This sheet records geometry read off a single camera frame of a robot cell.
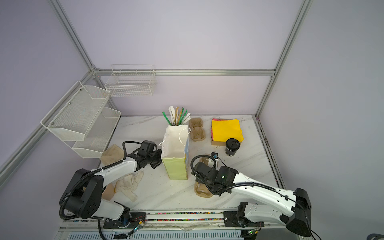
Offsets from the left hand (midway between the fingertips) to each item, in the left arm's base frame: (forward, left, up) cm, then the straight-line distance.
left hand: (167, 157), depth 90 cm
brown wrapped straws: (+28, -5, +15) cm, 32 cm away
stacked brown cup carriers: (+22, -19, -4) cm, 29 cm away
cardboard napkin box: (+14, -33, -5) cm, 37 cm away
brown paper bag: (+6, +38, -7) cm, 39 cm away
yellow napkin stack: (+24, -38, -2) cm, 45 cm away
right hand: (-15, -20, +8) cm, 26 cm away
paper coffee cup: (+6, -40, +5) cm, 41 cm away
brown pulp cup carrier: (-19, -20, +3) cm, 28 cm away
